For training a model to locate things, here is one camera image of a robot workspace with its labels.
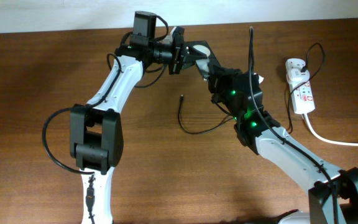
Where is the white power strip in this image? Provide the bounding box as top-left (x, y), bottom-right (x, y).
top-left (285, 58), bottom-right (315, 114)

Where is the black Galaxy smartphone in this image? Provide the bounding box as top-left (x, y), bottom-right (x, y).
top-left (193, 45), bottom-right (211, 73)

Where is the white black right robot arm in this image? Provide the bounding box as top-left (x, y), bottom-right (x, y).
top-left (208, 67), bottom-right (358, 223)

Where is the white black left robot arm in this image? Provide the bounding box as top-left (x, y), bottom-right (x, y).
top-left (70, 11), bottom-right (213, 223)

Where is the white power strip cord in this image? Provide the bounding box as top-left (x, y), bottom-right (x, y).
top-left (301, 113), bottom-right (358, 149)

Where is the black USB charging cable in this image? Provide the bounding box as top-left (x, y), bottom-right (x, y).
top-left (177, 42), bottom-right (326, 136)

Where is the white USB charger plug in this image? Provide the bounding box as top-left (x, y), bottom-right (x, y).
top-left (286, 68), bottom-right (310, 85)

